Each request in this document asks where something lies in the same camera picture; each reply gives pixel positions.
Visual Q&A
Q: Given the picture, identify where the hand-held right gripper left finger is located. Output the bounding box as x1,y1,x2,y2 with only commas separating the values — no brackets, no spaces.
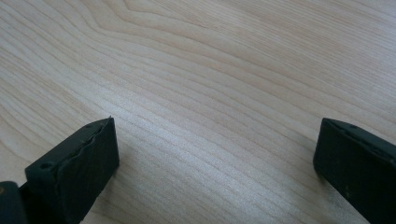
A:
19,116,120,224

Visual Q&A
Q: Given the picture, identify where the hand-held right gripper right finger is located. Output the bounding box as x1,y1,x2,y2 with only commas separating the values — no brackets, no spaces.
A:
312,117,396,224

